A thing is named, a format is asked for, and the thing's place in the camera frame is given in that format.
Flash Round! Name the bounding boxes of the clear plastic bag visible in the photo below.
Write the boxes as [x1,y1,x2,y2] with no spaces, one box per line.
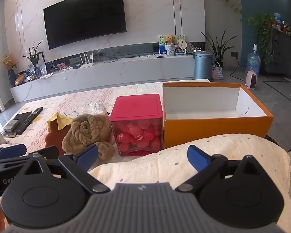
[81,101,109,116]

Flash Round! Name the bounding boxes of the round paper fan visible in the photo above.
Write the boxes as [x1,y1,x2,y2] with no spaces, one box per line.
[177,39,188,52]

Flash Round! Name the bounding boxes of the grey flat box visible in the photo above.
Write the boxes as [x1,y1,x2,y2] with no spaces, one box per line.
[3,120,21,132]

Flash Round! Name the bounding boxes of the white router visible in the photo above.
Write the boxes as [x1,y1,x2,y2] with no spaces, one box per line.
[80,53,95,68]

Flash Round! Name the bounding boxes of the red lidded clear cube container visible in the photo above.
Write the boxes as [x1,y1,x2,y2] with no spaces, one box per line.
[109,93,164,157]

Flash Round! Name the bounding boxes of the dark grey cabinet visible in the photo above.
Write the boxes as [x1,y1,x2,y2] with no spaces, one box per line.
[265,28,291,78]

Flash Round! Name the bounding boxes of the dried flowers in dark vase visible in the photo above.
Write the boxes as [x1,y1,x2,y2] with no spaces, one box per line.
[0,53,17,86]

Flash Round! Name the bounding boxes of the woven handbag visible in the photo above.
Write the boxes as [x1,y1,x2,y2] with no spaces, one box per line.
[211,62,223,80]

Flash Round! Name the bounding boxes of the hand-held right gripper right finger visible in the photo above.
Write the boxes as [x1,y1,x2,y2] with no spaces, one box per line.
[176,145,267,195]

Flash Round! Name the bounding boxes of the green plant in glass vase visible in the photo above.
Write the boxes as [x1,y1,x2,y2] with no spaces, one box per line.
[22,40,44,78]

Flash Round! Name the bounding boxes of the trailing pothos plant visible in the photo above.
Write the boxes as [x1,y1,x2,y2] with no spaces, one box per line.
[247,12,274,65]

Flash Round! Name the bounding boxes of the teddy bear bouquet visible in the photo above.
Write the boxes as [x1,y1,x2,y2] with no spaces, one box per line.
[164,35,177,57]

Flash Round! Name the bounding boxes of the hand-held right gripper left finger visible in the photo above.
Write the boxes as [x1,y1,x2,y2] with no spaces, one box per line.
[19,144,111,195]

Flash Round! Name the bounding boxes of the blue water jug with pump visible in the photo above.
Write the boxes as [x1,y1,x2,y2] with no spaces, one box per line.
[247,44,261,74]

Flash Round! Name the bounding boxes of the pink space heater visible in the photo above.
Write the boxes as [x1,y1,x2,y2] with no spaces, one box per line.
[245,70,257,89]

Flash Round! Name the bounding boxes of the yellow cloth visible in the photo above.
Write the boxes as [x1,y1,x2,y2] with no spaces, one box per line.
[47,113,74,130]

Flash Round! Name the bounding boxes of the cream dotted blanket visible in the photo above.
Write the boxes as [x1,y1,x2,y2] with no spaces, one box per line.
[88,133,291,233]

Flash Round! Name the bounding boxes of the black wall television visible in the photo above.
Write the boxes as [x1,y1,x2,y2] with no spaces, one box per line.
[43,0,127,50]

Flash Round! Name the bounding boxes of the patterned lace tablecloth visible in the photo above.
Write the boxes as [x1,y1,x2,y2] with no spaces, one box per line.
[0,79,211,161]

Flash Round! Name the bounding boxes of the grey blue trash can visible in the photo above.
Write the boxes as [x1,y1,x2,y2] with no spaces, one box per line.
[193,50,213,80]

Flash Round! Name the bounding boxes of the golden brown ornament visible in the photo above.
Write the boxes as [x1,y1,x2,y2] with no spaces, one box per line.
[15,73,28,86]

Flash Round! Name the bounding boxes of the white printed bag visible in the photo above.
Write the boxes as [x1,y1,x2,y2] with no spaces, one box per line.
[37,58,48,74]

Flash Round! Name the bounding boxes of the orange cardboard box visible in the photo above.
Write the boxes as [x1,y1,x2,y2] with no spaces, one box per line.
[162,82,274,150]

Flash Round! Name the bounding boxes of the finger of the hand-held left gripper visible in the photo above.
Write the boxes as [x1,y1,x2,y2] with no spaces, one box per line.
[0,144,28,161]
[0,146,60,175]

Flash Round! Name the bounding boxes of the tall snake plant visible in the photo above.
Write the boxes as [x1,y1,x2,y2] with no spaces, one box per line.
[200,29,234,68]

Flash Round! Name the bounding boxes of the brown fluffy towel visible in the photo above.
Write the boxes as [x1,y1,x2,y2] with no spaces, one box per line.
[62,114,115,161]

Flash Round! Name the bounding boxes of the teddy bear toy display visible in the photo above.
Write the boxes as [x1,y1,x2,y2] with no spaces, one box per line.
[158,34,186,54]

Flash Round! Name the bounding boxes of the dark brown cloth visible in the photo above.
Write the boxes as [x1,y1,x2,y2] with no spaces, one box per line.
[45,120,73,154]

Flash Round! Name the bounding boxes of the black remote control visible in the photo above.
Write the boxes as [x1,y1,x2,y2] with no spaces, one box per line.
[16,107,43,134]

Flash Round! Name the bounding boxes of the white marble television console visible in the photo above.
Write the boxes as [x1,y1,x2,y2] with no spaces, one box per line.
[10,53,196,103]

